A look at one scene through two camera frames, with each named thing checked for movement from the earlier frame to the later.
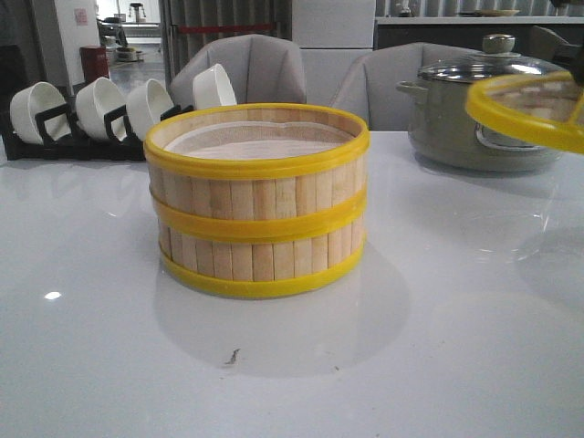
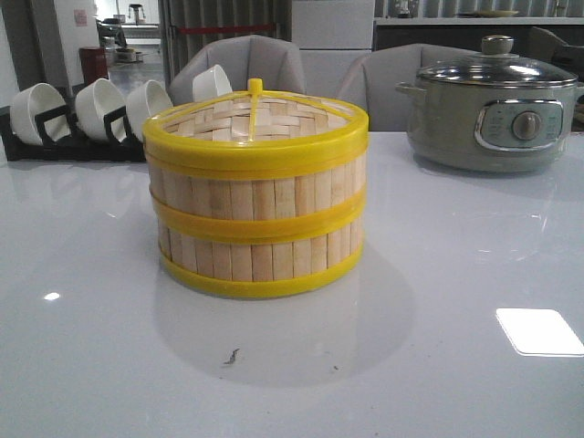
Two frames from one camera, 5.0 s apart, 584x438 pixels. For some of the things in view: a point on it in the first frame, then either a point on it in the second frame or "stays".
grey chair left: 259,69 stays
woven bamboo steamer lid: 548,106 -> 256,133
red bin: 94,62 stays
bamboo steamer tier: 259,172 stays
